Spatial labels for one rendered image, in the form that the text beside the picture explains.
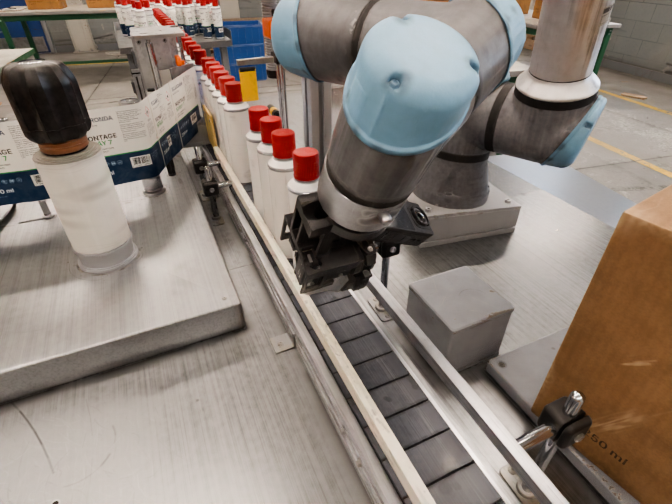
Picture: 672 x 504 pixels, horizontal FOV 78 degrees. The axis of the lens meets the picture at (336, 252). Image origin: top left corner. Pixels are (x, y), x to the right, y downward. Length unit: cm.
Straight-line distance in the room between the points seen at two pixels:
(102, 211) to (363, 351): 42
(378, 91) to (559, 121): 50
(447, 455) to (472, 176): 50
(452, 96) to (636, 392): 32
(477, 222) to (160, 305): 57
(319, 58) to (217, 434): 42
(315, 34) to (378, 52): 16
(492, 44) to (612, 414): 35
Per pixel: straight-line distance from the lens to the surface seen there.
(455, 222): 81
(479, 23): 35
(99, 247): 72
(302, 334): 56
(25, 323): 70
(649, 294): 42
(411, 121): 25
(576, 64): 70
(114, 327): 63
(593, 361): 47
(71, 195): 68
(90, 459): 58
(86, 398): 64
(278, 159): 60
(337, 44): 39
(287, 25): 43
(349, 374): 47
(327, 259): 41
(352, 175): 30
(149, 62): 116
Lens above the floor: 128
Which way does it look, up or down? 36 degrees down
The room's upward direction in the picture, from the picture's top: straight up
